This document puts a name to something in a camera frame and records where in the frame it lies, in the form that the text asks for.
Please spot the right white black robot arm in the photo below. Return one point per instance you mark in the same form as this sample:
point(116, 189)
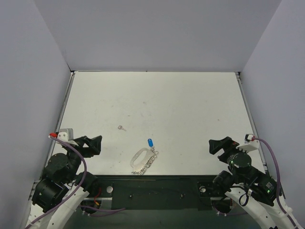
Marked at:
point(259, 194)

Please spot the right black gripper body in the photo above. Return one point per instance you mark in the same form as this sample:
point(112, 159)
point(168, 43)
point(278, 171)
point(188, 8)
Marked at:
point(227, 149)

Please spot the blue plastic key tag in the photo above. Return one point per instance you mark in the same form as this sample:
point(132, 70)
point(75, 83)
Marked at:
point(150, 142)

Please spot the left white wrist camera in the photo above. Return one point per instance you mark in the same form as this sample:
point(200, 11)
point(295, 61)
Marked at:
point(65, 135)

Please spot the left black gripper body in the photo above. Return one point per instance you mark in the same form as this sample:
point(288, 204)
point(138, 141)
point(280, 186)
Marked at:
point(82, 145)

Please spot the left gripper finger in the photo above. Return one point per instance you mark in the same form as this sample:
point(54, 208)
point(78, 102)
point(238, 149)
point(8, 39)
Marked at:
point(93, 142)
point(90, 151)

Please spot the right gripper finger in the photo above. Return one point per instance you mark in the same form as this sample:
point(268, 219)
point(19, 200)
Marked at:
point(213, 149)
point(225, 141)

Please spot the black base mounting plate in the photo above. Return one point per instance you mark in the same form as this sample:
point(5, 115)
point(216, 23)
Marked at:
point(157, 192)

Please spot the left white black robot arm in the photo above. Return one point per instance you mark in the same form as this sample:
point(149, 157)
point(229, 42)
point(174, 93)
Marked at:
point(65, 182)

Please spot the silver bottle opener keychain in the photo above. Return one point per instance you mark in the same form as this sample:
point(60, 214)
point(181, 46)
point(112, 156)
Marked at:
point(139, 168)

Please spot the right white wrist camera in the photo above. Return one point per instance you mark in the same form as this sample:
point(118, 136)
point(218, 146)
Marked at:
point(250, 144)

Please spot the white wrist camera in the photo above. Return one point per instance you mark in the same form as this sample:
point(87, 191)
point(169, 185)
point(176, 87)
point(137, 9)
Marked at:
point(65, 135)
point(250, 144)

